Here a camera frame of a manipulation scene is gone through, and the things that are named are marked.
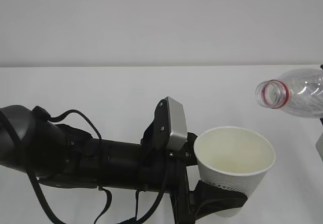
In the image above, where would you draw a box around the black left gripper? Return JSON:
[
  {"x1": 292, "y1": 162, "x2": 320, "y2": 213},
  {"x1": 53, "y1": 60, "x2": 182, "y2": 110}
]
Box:
[{"x1": 141, "y1": 132, "x2": 247, "y2": 223}]

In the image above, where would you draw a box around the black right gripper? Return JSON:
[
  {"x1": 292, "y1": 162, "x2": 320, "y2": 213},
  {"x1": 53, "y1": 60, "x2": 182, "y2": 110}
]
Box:
[{"x1": 318, "y1": 65, "x2": 322, "y2": 124}]

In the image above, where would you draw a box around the clear water bottle red label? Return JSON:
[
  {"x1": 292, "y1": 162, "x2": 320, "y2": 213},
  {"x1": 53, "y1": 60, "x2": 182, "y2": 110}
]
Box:
[{"x1": 255, "y1": 68, "x2": 320, "y2": 119}]

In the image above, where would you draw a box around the white paper cup green logo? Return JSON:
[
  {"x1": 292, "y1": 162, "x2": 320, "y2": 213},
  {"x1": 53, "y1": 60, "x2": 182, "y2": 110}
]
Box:
[{"x1": 193, "y1": 126, "x2": 276, "y2": 218}]

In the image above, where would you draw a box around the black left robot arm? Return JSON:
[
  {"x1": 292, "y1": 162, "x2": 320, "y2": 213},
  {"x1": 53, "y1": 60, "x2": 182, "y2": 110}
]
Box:
[{"x1": 1, "y1": 101, "x2": 247, "y2": 223}]

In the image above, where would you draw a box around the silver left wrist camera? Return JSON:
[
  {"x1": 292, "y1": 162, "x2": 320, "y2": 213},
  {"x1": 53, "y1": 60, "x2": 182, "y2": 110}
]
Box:
[{"x1": 152, "y1": 96, "x2": 188, "y2": 151}]

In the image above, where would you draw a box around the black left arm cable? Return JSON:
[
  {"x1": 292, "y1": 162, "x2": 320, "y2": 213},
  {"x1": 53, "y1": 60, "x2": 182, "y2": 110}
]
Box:
[{"x1": 0, "y1": 109, "x2": 172, "y2": 224}]

